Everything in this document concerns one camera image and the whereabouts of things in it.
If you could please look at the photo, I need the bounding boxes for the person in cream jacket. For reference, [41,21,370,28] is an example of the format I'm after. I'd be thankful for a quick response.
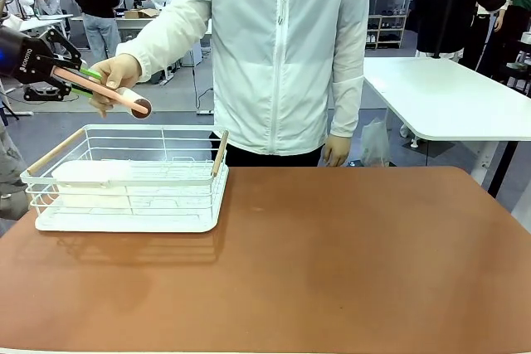
[460,0,517,72]

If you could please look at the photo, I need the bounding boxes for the open cardboard box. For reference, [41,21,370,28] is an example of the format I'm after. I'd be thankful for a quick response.
[124,7,162,20]

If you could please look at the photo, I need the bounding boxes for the person's left forearm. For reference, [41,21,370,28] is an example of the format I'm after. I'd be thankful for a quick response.
[329,74,367,139]

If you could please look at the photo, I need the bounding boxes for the wooden shoe shelf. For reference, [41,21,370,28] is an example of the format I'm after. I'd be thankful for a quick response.
[366,13,408,50]

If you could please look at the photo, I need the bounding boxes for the white wire basket wooden handles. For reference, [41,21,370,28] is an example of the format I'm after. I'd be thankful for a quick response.
[19,123,231,235]

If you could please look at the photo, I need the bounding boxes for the pink handled lint roller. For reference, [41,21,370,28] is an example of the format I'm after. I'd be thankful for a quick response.
[52,66,153,120]

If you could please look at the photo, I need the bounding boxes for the person's white zip jacket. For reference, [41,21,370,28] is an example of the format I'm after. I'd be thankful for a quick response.
[115,0,371,157]

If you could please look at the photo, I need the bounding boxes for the person in black coat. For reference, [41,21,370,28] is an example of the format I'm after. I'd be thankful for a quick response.
[413,0,508,60]

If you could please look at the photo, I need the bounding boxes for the person's right forearm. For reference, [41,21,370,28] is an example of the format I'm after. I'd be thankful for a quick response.
[115,5,213,84]

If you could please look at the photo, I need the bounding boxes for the translucent plastic bag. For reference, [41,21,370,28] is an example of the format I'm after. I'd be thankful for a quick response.
[359,118,392,168]

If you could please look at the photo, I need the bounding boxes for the white plastic box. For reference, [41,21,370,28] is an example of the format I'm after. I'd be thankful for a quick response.
[51,159,134,211]

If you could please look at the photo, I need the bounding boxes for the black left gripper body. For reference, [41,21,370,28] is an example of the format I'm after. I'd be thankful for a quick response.
[0,26,56,85]

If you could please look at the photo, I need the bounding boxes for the person's black trousers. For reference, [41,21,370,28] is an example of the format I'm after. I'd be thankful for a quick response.
[208,131,329,168]

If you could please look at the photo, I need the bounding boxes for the white background table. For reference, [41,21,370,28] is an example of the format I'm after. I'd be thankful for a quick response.
[362,56,531,200]

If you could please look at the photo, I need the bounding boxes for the grey mottled cover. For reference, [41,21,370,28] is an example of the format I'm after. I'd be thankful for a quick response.
[0,124,31,221]

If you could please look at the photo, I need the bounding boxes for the person's left hand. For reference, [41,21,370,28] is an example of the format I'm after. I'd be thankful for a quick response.
[322,133,353,168]

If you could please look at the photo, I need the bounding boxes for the person's right hand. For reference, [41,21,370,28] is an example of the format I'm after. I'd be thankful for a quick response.
[88,53,144,119]

